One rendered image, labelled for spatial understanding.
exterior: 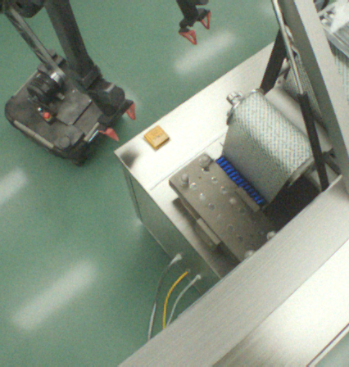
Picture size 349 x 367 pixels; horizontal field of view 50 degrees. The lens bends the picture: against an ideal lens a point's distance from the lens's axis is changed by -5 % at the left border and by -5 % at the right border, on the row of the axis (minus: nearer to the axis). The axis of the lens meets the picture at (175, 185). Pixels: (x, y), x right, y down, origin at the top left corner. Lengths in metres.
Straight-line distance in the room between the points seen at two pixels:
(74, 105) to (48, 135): 0.24
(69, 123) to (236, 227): 1.38
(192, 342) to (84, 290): 1.75
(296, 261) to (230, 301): 0.12
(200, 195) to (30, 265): 1.38
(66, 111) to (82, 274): 0.95
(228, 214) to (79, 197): 1.33
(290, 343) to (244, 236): 0.52
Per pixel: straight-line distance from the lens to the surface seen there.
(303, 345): 0.83
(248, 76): 1.67
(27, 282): 2.39
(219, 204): 1.26
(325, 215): 0.64
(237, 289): 0.58
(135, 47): 2.94
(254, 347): 0.80
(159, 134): 1.47
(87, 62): 1.16
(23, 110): 2.51
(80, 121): 2.35
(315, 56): 0.53
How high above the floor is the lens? 2.22
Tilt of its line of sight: 69 degrees down
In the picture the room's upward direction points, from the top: 1 degrees clockwise
